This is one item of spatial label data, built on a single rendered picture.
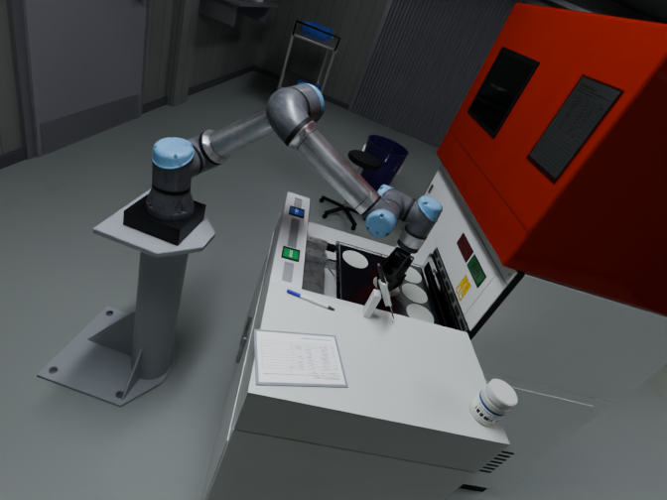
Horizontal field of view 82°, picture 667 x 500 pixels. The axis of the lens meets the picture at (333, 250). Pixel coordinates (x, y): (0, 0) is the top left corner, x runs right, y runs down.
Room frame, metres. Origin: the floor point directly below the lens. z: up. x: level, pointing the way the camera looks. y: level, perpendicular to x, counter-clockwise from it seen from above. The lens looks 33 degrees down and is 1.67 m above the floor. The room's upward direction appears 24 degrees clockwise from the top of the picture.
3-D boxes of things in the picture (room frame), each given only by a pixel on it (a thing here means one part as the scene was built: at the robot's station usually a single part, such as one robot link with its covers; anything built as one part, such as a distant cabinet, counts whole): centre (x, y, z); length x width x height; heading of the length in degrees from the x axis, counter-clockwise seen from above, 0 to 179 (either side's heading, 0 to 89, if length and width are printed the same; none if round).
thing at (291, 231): (1.09, 0.15, 0.89); 0.55 x 0.09 x 0.14; 14
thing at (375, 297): (0.85, -0.17, 1.03); 0.06 x 0.04 x 0.13; 104
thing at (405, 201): (1.06, -0.10, 1.21); 0.11 x 0.11 x 0.08; 82
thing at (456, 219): (1.35, -0.39, 1.02); 0.81 x 0.03 x 0.40; 14
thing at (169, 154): (1.05, 0.57, 1.05); 0.13 x 0.12 x 0.14; 172
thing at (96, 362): (1.04, 0.66, 0.41); 0.51 x 0.44 x 0.82; 93
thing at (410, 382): (0.72, -0.22, 0.89); 0.62 x 0.35 x 0.14; 104
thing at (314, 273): (1.03, 0.03, 0.87); 0.36 x 0.08 x 0.03; 14
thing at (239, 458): (1.01, -0.14, 0.41); 0.96 x 0.64 x 0.82; 14
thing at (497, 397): (0.68, -0.50, 1.01); 0.07 x 0.07 x 0.10
